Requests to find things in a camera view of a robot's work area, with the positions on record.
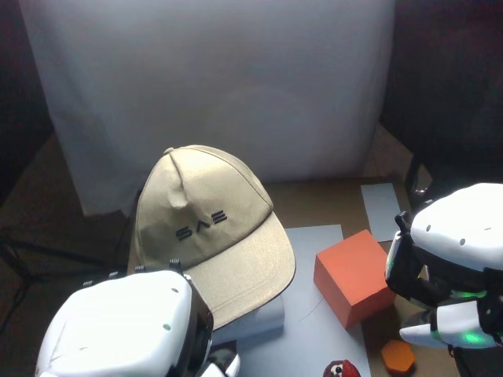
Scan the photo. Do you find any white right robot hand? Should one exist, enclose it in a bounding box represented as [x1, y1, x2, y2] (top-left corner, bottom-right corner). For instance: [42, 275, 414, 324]
[384, 182, 503, 351]

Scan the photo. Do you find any beige baseball cap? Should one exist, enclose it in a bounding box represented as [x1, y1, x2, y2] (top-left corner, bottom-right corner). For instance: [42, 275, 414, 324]
[131, 145, 296, 330]

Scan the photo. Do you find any white mannequin head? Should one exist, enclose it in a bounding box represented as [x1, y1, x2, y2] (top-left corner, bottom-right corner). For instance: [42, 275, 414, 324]
[214, 294, 285, 342]

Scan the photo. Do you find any small white paper sheet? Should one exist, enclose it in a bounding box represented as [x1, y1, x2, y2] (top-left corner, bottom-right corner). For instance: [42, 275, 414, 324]
[360, 182, 406, 243]

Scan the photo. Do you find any orange red cube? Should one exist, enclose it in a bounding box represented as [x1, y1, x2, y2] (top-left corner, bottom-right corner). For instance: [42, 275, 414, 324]
[314, 229, 398, 329]

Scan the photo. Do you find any orange polygon block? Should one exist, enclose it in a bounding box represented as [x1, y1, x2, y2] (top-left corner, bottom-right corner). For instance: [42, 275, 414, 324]
[380, 339, 417, 372]

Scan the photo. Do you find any red strawberry toy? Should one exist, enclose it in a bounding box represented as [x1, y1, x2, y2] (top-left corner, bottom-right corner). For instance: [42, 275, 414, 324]
[322, 359, 361, 377]

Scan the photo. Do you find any white backdrop board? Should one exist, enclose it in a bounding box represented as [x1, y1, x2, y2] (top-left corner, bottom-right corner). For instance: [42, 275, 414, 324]
[17, 0, 396, 217]

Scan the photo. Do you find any black tripod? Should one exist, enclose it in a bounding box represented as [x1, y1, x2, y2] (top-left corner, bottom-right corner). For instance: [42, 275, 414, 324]
[0, 211, 134, 315]

